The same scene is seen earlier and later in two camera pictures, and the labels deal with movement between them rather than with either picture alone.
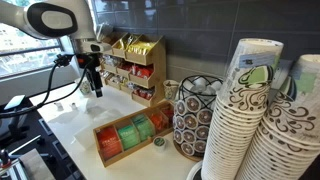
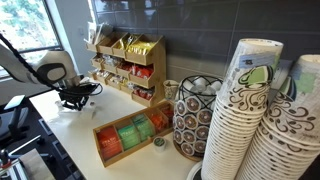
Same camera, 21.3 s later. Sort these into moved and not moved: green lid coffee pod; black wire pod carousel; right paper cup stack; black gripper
Moved: black gripper
Not moved: right paper cup stack; green lid coffee pod; black wire pod carousel
